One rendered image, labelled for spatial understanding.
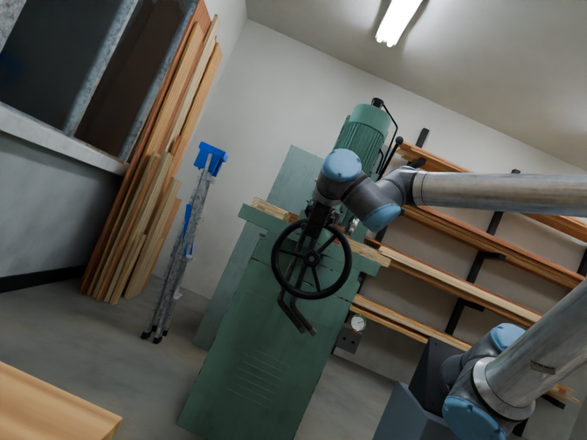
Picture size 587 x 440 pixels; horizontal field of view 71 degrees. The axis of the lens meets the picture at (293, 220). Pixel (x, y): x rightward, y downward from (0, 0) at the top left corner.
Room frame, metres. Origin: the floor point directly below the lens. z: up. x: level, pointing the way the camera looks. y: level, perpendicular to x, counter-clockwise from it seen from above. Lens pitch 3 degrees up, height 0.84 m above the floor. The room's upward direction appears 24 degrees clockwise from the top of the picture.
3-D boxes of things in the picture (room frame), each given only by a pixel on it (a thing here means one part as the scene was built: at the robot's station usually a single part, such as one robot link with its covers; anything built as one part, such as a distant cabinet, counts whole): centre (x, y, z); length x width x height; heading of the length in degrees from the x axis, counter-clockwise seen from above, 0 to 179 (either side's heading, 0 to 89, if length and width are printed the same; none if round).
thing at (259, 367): (1.93, -0.14, 0.35); 0.58 x 0.45 x 0.71; 177
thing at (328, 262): (1.75, -0.13, 0.82); 0.40 x 0.21 x 0.04; 87
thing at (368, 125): (1.81, -0.13, 1.35); 0.18 x 0.18 x 0.31
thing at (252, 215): (1.70, -0.09, 0.87); 0.61 x 0.30 x 0.06; 87
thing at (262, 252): (1.93, -0.14, 0.76); 0.57 x 0.45 x 0.09; 177
